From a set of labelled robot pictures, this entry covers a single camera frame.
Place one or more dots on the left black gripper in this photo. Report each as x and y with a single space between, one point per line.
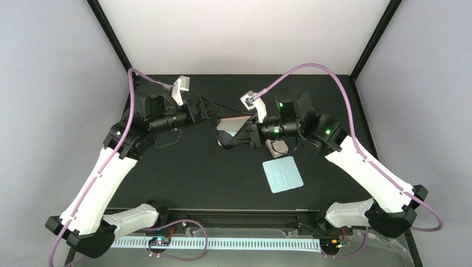
203 109

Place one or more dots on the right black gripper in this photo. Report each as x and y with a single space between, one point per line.
253 136

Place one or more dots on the pink glasses case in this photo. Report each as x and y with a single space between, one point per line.
223 138

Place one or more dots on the grey glasses case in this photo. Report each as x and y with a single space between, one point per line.
277 148

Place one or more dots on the light blue cloth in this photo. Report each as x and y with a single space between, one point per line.
282 174
232 129

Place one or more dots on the black sunglasses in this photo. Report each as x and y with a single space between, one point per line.
230 112

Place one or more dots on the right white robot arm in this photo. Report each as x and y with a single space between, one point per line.
391 208

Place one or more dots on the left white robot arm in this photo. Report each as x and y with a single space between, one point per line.
84 225

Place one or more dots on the clear plastic sheet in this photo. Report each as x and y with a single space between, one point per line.
378 252

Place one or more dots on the left circuit board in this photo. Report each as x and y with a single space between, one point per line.
159 241

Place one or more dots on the circuit board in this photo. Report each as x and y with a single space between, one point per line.
335 243
159 241

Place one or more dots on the right circuit board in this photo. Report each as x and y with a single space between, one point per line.
335 243

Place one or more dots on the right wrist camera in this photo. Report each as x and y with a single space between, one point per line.
251 103

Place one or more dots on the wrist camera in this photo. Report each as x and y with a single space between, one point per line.
182 84
251 103

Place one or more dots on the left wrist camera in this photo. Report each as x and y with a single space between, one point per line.
182 84

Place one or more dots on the white slotted cable duct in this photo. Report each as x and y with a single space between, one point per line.
181 243

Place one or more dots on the black aluminium frame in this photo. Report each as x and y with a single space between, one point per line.
214 218

